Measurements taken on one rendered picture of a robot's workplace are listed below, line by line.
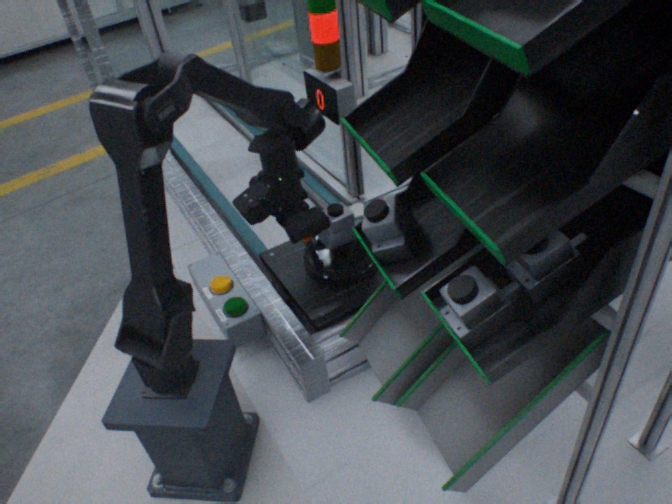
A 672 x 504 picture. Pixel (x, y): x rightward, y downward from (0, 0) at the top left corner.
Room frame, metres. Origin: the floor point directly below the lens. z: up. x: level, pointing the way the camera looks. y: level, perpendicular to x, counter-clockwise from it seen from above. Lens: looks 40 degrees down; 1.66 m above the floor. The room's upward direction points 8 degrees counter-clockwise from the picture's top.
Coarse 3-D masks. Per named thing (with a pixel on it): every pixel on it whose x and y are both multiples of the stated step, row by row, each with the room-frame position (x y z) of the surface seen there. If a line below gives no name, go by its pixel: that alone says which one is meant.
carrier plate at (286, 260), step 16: (272, 256) 0.84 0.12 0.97; (288, 256) 0.83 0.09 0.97; (272, 272) 0.80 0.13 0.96; (288, 272) 0.79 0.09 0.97; (304, 272) 0.78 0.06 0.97; (288, 288) 0.74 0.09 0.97; (304, 288) 0.74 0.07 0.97; (320, 288) 0.73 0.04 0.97; (336, 288) 0.73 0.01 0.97; (352, 288) 0.72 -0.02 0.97; (368, 288) 0.72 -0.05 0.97; (304, 304) 0.70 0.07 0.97; (320, 304) 0.69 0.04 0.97; (336, 304) 0.69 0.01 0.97; (352, 304) 0.68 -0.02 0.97; (320, 320) 0.65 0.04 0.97; (336, 320) 0.66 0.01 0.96
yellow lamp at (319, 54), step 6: (312, 42) 1.02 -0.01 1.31; (336, 42) 1.01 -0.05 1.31; (318, 48) 1.00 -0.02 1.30; (324, 48) 1.00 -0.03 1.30; (330, 48) 1.00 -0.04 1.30; (336, 48) 1.00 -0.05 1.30; (318, 54) 1.00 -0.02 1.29; (324, 54) 1.00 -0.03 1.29; (330, 54) 1.00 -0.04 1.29; (336, 54) 1.00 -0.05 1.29; (318, 60) 1.01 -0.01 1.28; (324, 60) 1.00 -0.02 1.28; (330, 60) 1.00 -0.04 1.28; (336, 60) 1.00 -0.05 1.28; (318, 66) 1.01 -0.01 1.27; (324, 66) 1.00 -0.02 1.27; (330, 66) 1.00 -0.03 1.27; (336, 66) 1.00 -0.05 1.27
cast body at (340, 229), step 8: (328, 208) 0.80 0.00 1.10; (336, 208) 0.80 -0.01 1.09; (344, 208) 0.81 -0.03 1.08; (328, 216) 0.79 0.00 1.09; (336, 216) 0.79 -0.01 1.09; (344, 216) 0.78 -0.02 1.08; (352, 216) 0.79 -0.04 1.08; (336, 224) 0.78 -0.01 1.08; (344, 224) 0.78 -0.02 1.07; (352, 224) 0.79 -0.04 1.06; (328, 232) 0.78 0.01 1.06; (336, 232) 0.77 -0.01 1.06; (344, 232) 0.78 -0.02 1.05; (352, 232) 0.79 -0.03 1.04; (320, 240) 0.80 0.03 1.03; (328, 240) 0.77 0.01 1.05; (336, 240) 0.77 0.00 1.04; (344, 240) 0.78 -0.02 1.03; (352, 240) 0.79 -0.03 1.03; (328, 248) 0.77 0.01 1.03
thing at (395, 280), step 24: (456, 144) 0.62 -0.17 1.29; (408, 192) 0.61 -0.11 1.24; (432, 192) 0.60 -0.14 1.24; (432, 216) 0.56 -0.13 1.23; (360, 240) 0.56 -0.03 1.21; (432, 240) 0.53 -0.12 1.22; (456, 240) 0.49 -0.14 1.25; (384, 264) 0.52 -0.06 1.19; (408, 264) 0.51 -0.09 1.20; (432, 264) 0.48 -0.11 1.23; (408, 288) 0.47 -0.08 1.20
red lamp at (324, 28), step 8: (312, 16) 1.01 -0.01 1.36; (320, 16) 1.00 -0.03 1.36; (328, 16) 1.00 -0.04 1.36; (336, 16) 1.01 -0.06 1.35; (312, 24) 1.01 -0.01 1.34; (320, 24) 1.00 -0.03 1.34; (328, 24) 1.00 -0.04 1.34; (336, 24) 1.01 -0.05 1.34; (312, 32) 1.01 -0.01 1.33; (320, 32) 1.00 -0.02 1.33; (328, 32) 1.00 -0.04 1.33; (336, 32) 1.01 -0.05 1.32; (312, 40) 1.02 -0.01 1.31; (320, 40) 1.00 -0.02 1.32; (328, 40) 1.00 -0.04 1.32; (336, 40) 1.01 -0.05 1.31
